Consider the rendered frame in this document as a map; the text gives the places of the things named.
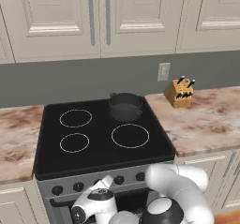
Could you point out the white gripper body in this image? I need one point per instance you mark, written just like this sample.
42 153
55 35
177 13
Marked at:
103 183

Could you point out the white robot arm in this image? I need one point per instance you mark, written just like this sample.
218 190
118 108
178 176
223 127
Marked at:
184 187

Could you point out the black stove knob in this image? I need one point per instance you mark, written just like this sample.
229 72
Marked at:
78 186
97 182
119 180
140 176
57 190

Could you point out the black and silver stove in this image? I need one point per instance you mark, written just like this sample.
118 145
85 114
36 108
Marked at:
100 149

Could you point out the dark grey cooking pot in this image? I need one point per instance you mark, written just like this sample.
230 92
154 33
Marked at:
125 109

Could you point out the cream base cupboard door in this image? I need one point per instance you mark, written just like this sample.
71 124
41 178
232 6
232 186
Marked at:
18 206
215 177
232 193

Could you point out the wooden knife block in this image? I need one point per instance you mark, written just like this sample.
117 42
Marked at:
176 97

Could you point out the white wall outlet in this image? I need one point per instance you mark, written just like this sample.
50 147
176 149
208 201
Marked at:
163 71

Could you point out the cream wall cupboard door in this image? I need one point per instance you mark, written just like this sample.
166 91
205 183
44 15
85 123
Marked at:
50 18
140 18
212 18

